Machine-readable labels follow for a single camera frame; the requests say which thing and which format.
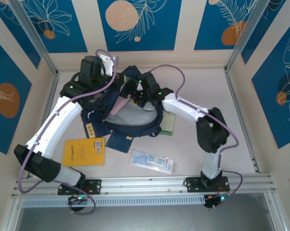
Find navy blue backpack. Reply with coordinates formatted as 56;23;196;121
81;65;165;138

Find green notebook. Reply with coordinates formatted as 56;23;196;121
160;112;176;137

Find navy book with yellow label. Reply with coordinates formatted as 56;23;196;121
105;131;134;154
81;112;110;139

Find clear plastic packet blue contents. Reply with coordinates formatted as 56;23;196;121
128;149;177;176

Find yellow book with barcode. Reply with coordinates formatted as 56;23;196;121
62;137;106;167

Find left controller board with LED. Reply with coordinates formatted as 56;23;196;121
67;195;90;205

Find controller board with led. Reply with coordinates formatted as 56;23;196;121
67;195;90;205
204;193;232;209

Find right controller board with LED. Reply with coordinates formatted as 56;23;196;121
204;193;232;209

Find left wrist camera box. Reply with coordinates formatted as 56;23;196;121
96;53;119;78

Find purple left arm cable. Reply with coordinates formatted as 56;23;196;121
17;49;118;215

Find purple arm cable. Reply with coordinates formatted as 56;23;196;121
17;49;118;215
148;64;243;205

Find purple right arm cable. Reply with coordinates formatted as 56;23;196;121
148;64;243;205

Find aluminium side rail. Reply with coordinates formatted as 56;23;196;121
26;72;61;179
223;68;260;174

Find aluminium frame post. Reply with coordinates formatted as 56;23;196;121
264;192;287;231
7;0;59;77
0;197;23;231
225;0;273;73

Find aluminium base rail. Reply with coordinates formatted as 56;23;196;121
11;174;277;198

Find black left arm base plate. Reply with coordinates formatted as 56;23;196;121
57;178;102;195

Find grey slotted cable duct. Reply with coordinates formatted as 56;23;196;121
21;195;206;208

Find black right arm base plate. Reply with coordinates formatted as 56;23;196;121
183;177;231;193

